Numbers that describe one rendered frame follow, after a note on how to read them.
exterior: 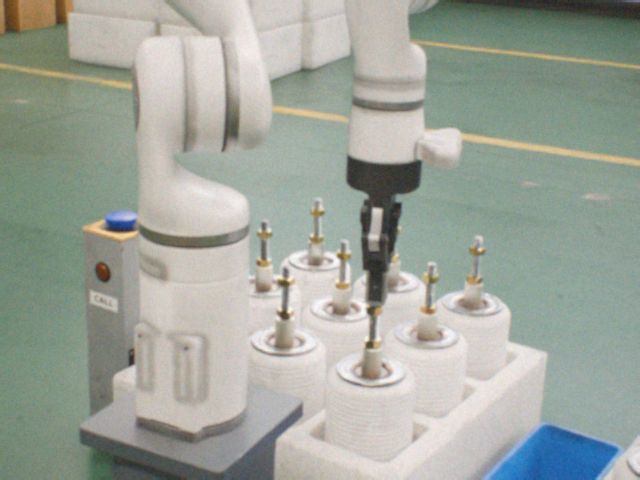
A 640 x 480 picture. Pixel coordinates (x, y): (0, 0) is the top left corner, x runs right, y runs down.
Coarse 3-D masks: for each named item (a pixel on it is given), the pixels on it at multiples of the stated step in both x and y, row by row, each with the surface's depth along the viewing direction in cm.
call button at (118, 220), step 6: (120, 210) 138; (108, 216) 136; (114, 216) 136; (120, 216) 136; (126, 216) 136; (132, 216) 136; (108, 222) 135; (114, 222) 135; (120, 222) 135; (126, 222) 135; (132, 222) 136; (114, 228) 136; (120, 228) 136; (126, 228) 136
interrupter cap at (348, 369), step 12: (348, 360) 117; (360, 360) 117; (384, 360) 117; (396, 360) 117; (336, 372) 114; (348, 372) 114; (360, 372) 115; (384, 372) 115; (396, 372) 114; (360, 384) 111; (372, 384) 111; (384, 384) 111
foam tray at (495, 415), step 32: (512, 352) 138; (128, 384) 126; (480, 384) 129; (512, 384) 130; (320, 416) 120; (416, 416) 121; (448, 416) 121; (480, 416) 123; (512, 416) 132; (288, 448) 114; (320, 448) 113; (416, 448) 114; (448, 448) 117; (480, 448) 125; (512, 448) 134
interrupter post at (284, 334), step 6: (276, 318) 120; (294, 318) 120; (276, 324) 120; (282, 324) 119; (288, 324) 119; (294, 324) 120; (276, 330) 120; (282, 330) 119; (288, 330) 119; (294, 330) 120; (276, 336) 120; (282, 336) 120; (288, 336) 120; (276, 342) 120; (282, 342) 120; (288, 342) 120
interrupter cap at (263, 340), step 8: (264, 328) 123; (272, 328) 124; (296, 328) 124; (256, 336) 122; (264, 336) 122; (272, 336) 122; (296, 336) 122; (304, 336) 122; (312, 336) 122; (256, 344) 119; (264, 344) 120; (272, 344) 120; (296, 344) 121; (304, 344) 120; (312, 344) 120; (264, 352) 118; (272, 352) 118; (280, 352) 118; (288, 352) 118; (296, 352) 118; (304, 352) 118
